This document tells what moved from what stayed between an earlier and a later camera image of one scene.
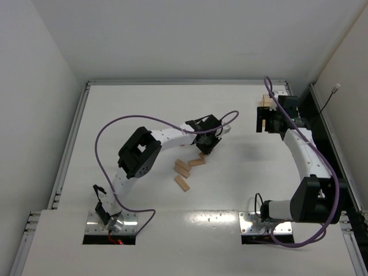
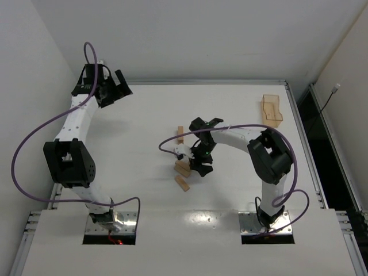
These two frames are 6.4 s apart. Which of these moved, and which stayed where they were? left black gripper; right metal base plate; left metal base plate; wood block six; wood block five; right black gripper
Moved: left black gripper; right black gripper
Stayed: wood block six; left metal base plate; right metal base plate; wood block five
